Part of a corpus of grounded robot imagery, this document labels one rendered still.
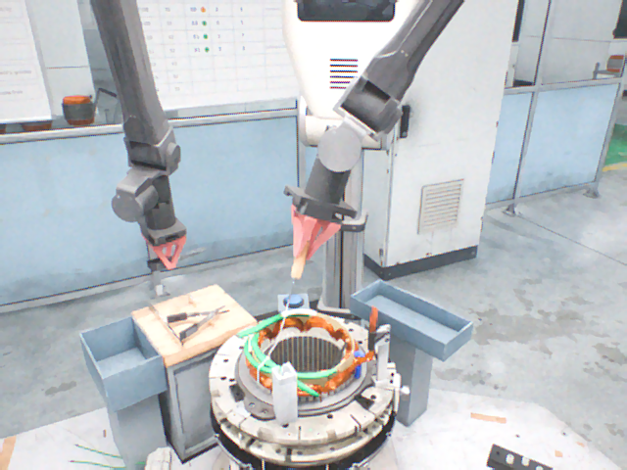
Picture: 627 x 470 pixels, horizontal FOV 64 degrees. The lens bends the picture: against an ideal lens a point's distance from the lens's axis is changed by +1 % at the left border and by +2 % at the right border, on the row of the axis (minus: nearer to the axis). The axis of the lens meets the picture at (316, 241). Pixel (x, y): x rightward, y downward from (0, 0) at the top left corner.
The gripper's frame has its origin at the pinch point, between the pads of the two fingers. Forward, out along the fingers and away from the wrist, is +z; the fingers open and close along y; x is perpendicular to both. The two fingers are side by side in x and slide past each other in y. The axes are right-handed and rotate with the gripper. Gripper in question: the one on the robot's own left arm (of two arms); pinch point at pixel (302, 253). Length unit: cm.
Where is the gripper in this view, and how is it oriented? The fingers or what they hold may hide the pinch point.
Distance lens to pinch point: 76.9
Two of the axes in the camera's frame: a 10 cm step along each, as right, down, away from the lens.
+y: 8.8, 2.0, 4.4
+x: -3.5, -3.5, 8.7
